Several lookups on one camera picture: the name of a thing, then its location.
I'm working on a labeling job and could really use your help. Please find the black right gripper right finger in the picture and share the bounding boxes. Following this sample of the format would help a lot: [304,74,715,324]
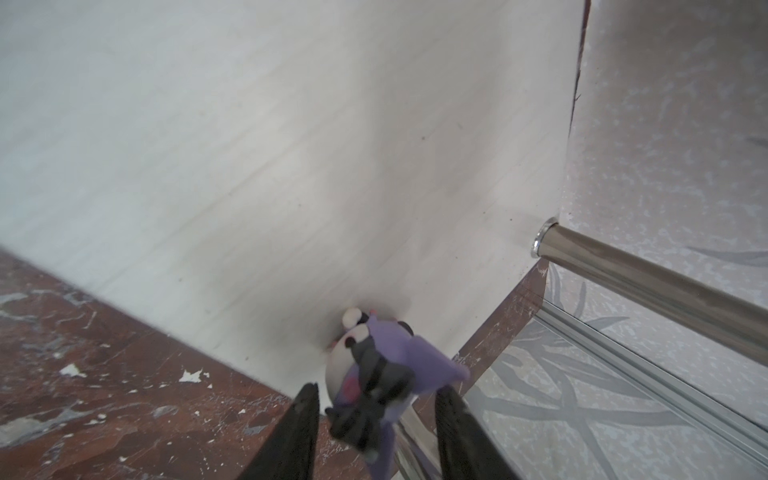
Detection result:
[434,386,519,480]

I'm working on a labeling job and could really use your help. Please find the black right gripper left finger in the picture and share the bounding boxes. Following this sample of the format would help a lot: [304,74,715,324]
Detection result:
[236,383,320,480]

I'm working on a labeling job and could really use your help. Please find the purple black cartoon figure toy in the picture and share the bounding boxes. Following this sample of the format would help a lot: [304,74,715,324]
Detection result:
[325,307,470,479]

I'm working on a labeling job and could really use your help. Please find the white two-tier shelf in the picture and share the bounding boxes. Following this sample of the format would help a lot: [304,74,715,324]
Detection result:
[0,0,768,480]

